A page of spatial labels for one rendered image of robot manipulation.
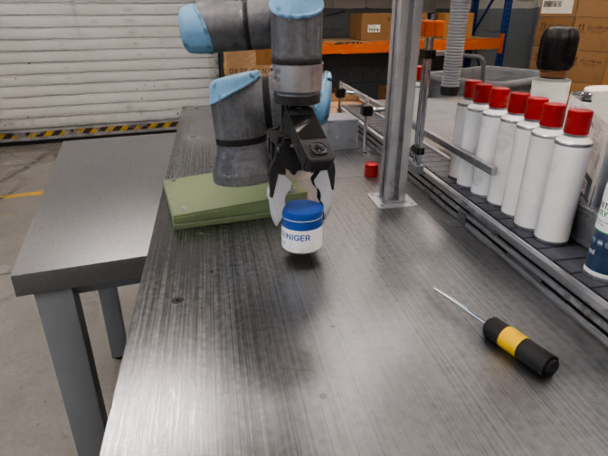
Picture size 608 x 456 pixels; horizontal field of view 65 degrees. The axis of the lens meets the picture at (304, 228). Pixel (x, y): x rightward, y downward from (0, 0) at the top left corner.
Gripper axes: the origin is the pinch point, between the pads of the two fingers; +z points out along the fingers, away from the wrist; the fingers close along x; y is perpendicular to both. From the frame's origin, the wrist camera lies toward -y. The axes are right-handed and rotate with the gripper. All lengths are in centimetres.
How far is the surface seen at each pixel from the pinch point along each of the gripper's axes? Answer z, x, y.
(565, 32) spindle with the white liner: -27, -69, 20
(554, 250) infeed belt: 2.0, -33.9, -20.2
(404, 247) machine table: 7.0, -18.2, -3.2
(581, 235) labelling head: 0.3, -38.7, -20.3
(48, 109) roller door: 57, 99, 453
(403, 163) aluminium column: -2.1, -27.9, 15.6
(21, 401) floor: 90, 74, 80
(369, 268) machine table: 7.0, -8.9, -7.9
